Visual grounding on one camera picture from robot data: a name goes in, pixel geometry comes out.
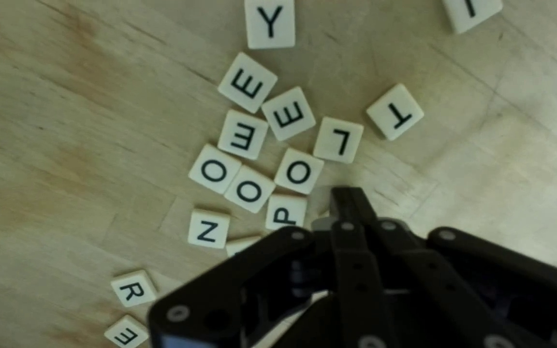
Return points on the letter tile E bottom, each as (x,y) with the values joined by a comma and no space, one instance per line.
(126,332)

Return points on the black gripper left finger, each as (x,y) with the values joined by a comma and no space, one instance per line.
(364,311)

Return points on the letter tile e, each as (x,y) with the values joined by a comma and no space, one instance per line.
(288,114)
(242,133)
(246,83)
(126,332)

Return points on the letter tile E top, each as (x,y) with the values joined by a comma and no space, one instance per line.
(246,83)

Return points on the letter tile L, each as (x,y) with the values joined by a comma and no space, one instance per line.
(337,139)

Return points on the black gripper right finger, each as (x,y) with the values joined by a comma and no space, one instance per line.
(484,294)

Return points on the letter tile O middle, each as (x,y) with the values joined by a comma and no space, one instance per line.
(250,189)

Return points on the letter tile o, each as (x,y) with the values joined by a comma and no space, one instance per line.
(250,189)
(213,168)
(298,170)

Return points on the letter tile O right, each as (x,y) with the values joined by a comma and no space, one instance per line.
(298,170)

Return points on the letter tile Y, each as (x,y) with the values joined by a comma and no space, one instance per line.
(269,23)

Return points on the letter tile R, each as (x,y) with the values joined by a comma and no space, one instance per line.
(134,288)

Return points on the letter tile E right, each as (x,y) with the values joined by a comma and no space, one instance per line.
(288,114)

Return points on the letter tile O left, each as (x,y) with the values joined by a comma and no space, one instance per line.
(213,168)

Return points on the letter tile top right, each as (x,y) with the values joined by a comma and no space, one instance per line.
(466,13)

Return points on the letter tile E lower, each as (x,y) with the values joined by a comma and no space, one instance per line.
(242,133)

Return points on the letter tile T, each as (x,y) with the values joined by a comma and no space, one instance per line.
(395,112)

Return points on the letter tile P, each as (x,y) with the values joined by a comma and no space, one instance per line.
(285,211)

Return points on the letter tile N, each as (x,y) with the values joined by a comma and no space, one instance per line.
(207,228)

